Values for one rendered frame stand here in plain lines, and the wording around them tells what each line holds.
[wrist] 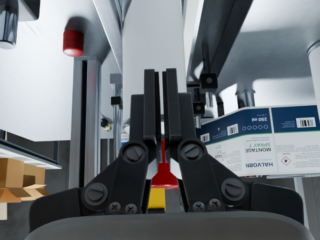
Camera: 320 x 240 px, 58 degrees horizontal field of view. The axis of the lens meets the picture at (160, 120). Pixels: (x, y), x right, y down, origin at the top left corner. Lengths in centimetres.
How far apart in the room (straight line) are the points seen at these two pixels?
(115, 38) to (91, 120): 31
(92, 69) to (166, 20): 36
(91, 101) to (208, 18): 25
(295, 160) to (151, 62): 49
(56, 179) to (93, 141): 468
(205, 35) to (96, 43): 19
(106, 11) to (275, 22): 26
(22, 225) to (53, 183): 77
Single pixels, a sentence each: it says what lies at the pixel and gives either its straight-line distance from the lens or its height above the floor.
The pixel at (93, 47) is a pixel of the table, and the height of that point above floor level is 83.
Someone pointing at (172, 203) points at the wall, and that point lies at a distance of 511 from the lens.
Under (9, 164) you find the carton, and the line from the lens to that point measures 281.
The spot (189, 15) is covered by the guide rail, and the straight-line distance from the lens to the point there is 32.
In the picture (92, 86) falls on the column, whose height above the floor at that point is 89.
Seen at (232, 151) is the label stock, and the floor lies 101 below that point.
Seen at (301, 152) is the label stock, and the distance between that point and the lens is 67.
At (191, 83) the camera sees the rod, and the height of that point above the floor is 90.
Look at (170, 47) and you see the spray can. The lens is 22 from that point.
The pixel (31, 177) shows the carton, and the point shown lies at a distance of 341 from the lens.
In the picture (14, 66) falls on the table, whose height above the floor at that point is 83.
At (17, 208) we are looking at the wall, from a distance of 537.
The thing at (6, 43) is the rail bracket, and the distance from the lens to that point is 21.
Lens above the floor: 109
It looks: 14 degrees down
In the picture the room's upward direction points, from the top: 178 degrees clockwise
